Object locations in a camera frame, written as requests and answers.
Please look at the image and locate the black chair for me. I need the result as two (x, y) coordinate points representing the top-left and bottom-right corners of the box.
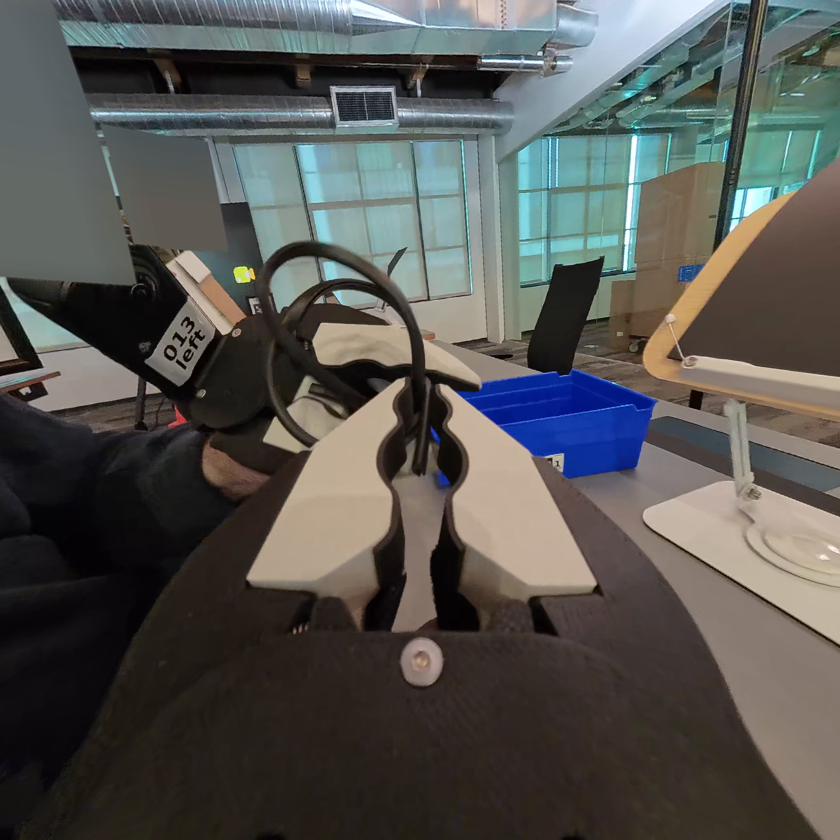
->
(525, 256), (607, 379)

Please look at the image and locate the pale tool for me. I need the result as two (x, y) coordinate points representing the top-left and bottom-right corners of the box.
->
(378, 246), (409, 315)

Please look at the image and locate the ceiling vent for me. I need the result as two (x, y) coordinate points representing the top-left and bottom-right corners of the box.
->
(329, 84), (403, 131)

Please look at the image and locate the large silver ceiling duct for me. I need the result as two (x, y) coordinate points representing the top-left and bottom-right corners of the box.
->
(53, 0), (599, 56)

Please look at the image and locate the person's left forearm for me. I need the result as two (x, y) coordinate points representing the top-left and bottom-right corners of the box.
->
(0, 394), (257, 618)

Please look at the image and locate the silver ceiling pipe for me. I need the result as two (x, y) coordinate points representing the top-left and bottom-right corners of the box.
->
(86, 92), (517, 136)

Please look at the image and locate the dark wooden side table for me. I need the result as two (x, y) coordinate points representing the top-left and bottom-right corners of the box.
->
(0, 369), (63, 399)

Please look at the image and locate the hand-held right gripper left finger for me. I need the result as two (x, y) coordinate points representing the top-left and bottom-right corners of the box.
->
(247, 381), (410, 594)

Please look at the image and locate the black cable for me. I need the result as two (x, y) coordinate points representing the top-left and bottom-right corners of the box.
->
(256, 241), (438, 477)

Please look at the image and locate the large blue bin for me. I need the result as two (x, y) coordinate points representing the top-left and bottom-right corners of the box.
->
(431, 369), (658, 490)

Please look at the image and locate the black tv screen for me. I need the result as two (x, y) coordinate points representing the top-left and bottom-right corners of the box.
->
(197, 204), (284, 324)

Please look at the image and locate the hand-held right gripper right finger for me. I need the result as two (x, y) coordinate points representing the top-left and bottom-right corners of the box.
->
(427, 385), (599, 598)

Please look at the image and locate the cardboard panel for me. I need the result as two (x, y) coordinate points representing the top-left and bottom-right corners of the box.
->
(609, 161), (731, 350)

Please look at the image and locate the black board with wooden rim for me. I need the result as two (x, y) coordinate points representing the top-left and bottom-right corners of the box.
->
(642, 158), (840, 424)

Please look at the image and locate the person's left hand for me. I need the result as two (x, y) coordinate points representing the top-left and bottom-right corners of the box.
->
(200, 431), (313, 504)

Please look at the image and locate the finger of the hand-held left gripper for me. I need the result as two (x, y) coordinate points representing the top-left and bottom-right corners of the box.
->
(313, 322), (484, 395)
(263, 373), (358, 455)

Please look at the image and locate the white stand base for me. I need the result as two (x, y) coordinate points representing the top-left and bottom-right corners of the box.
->
(642, 478), (840, 648)

